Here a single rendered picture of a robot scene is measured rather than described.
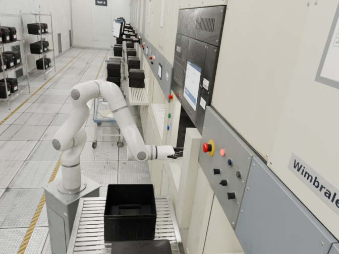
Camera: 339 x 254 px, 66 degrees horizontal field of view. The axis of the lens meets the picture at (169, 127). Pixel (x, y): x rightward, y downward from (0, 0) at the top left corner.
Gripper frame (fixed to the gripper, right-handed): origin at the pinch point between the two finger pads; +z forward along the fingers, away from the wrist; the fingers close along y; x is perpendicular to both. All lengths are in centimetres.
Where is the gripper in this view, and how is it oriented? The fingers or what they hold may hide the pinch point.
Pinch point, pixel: (181, 151)
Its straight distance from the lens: 149.8
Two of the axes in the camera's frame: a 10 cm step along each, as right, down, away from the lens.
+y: 2.0, 3.9, -9.0
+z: 9.8, 0.1, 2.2
